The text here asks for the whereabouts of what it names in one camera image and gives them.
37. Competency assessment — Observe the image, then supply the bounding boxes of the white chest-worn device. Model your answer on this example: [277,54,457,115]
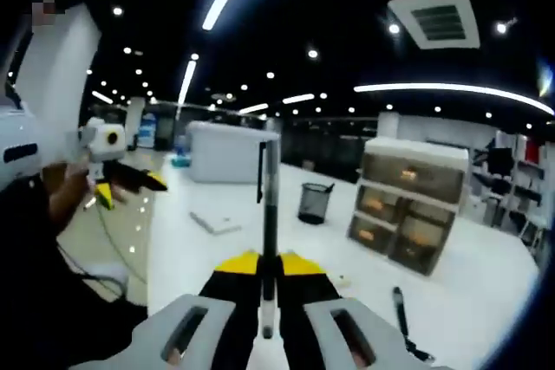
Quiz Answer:
[0,99,45,191]

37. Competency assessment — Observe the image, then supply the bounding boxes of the blue standing banner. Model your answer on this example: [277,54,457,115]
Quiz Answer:
[140,112,157,148]

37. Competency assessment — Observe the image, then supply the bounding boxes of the white storage shelves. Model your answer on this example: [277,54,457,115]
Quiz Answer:
[470,131,547,232]

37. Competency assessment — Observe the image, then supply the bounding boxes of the person's left hand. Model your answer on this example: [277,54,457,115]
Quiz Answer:
[46,161,96,232]

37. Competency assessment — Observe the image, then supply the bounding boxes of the curved ceiling light strip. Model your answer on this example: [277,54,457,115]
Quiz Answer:
[353,82,555,116]

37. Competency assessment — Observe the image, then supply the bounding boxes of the clear gel pen black clip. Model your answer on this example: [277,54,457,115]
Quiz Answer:
[255,140,281,341]

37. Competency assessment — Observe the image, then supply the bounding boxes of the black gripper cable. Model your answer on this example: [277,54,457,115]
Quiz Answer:
[55,237,131,302]

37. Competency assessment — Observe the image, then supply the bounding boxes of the black mesh pen holder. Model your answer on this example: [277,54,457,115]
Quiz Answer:
[297,182,336,226]

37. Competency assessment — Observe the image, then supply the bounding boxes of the ceiling air conditioner vent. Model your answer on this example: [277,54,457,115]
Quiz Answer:
[387,0,481,50]

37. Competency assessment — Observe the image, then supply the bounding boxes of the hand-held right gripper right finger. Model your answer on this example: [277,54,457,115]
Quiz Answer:
[278,250,439,370]

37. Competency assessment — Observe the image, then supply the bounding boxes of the white cabinet with brown drawers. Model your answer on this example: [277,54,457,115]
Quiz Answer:
[346,136,472,276]

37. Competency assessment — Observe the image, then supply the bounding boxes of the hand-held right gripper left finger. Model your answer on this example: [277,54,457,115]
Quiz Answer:
[129,250,264,370]

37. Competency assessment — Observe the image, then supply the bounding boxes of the black monitor by shelves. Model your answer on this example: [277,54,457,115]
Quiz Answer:
[485,146,516,174]

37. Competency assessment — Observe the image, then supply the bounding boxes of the white plastic storage box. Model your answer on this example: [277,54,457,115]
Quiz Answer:
[186,120,282,184]

